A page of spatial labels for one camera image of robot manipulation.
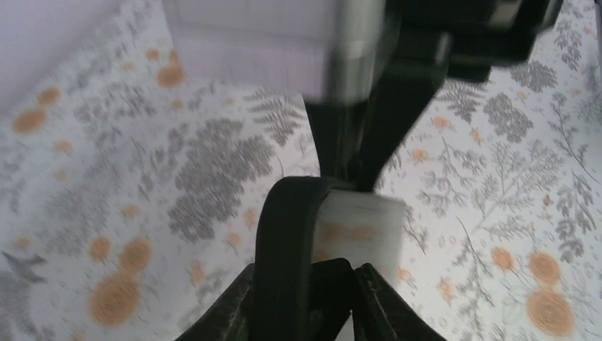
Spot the floral patterned table mat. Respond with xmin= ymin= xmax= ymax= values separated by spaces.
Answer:
xmin=1 ymin=1 xmax=601 ymax=340

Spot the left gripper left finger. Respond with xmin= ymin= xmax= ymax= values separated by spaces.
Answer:
xmin=176 ymin=264 xmax=254 ymax=341

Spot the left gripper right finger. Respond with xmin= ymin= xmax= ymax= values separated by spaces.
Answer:
xmin=352 ymin=264 xmax=445 ymax=341

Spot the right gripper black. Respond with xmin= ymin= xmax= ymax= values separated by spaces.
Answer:
xmin=357 ymin=0 xmax=563 ymax=192

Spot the black phone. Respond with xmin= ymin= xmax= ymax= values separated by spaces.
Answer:
xmin=249 ymin=177 xmax=407 ymax=340

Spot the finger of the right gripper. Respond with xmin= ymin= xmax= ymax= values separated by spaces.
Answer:
xmin=306 ymin=101 xmax=368 ymax=179

